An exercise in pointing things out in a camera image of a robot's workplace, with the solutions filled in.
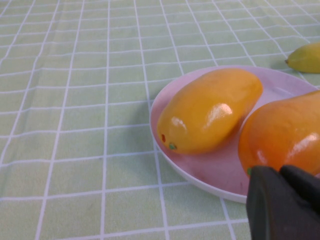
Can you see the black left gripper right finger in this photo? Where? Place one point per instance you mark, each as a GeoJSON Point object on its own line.
{"type": "Point", "coordinates": [305, 187]}

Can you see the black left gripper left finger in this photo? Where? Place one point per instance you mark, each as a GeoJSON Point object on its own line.
{"type": "Point", "coordinates": [272, 212]}

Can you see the orange plastic mango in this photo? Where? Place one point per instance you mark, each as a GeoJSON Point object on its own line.
{"type": "Point", "coordinates": [282, 132]}

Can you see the yellow plastic mango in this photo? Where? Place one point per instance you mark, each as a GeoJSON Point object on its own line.
{"type": "Point", "coordinates": [207, 112]}

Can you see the small yellow plastic banana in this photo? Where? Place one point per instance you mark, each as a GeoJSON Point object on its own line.
{"type": "Point", "coordinates": [307, 60]}

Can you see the pink round plastic plate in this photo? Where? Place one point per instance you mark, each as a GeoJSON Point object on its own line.
{"type": "Point", "coordinates": [212, 172]}

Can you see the green white checked tablecloth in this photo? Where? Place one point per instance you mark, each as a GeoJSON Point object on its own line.
{"type": "Point", "coordinates": [75, 125]}

